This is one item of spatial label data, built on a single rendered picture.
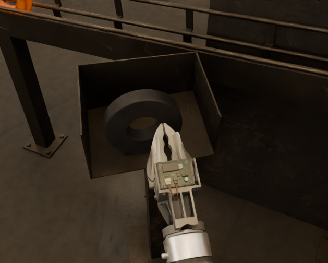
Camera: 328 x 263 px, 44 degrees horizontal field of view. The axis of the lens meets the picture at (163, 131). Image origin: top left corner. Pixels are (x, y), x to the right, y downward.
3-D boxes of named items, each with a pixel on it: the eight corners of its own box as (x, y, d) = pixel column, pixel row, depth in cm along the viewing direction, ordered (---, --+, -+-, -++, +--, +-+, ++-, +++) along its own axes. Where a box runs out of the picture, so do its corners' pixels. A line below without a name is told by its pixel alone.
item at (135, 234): (109, 229, 139) (76, 64, 86) (184, 217, 142) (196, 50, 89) (115, 287, 126) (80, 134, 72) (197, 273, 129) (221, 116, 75)
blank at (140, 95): (86, 116, 78) (87, 129, 76) (151, 74, 74) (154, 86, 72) (133, 152, 89) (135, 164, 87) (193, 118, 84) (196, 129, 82)
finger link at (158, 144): (164, 112, 73) (173, 160, 69) (162, 126, 78) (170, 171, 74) (147, 115, 72) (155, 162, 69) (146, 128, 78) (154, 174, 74)
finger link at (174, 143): (181, 110, 73) (191, 157, 69) (178, 124, 79) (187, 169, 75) (164, 112, 73) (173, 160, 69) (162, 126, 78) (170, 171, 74)
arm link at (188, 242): (208, 259, 69) (161, 267, 68) (203, 232, 71) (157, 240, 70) (215, 253, 63) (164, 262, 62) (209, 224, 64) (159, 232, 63)
